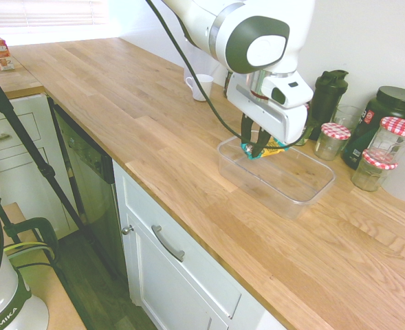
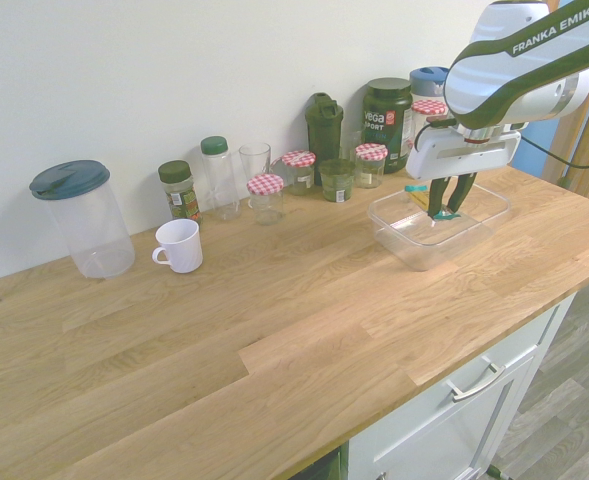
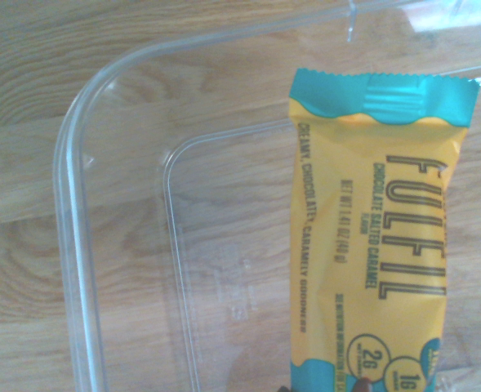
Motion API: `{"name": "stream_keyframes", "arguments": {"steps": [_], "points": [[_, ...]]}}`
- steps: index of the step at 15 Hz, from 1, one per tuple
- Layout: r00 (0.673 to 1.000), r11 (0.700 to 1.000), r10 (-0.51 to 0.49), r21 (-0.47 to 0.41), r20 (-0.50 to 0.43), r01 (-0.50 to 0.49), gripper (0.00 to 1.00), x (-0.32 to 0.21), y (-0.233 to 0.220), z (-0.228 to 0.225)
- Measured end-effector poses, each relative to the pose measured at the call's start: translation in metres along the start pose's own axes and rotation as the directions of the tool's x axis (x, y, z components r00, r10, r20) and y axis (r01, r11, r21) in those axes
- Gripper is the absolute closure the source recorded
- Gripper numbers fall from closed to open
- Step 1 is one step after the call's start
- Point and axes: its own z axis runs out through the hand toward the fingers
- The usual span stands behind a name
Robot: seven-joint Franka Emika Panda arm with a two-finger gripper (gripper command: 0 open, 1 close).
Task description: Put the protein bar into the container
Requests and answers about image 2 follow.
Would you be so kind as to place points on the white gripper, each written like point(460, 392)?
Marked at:
point(454, 155)

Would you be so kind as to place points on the teal yellow protein bar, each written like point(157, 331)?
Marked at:
point(420, 199)

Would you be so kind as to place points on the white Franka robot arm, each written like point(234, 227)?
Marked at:
point(504, 80)

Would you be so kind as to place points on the clear plastic rectangular container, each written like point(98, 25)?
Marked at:
point(424, 240)

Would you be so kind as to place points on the glass jar red checkered lid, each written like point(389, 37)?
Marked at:
point(299, 175)
point(426, 107)
point(265, 200)
point(370, 166)

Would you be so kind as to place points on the dark Vega Sport tub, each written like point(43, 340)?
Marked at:
point(386, 125)

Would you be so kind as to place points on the small green tinted cup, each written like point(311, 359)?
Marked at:
point(336, 181)

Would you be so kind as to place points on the clear canister blue-grey lid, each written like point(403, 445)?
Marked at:
point(426, 82)

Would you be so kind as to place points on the dark green shaker bottle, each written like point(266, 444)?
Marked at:
point(324, 132)

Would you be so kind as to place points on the tall clear drinking glass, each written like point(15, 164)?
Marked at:
point(254, 160)

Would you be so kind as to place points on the white cabinet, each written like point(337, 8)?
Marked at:
point(454, 410)

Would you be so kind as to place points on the clear bottle green cap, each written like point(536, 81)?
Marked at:
point(219, 180)

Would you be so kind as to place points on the spice jar dark lid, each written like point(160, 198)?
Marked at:
point(180, 192)

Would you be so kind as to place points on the white mug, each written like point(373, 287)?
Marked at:
point(181, 247)

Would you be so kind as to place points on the dark green bin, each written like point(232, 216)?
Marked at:
point(334, 465)

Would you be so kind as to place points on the clear canister teal lid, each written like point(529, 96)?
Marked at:
point(86, 220)

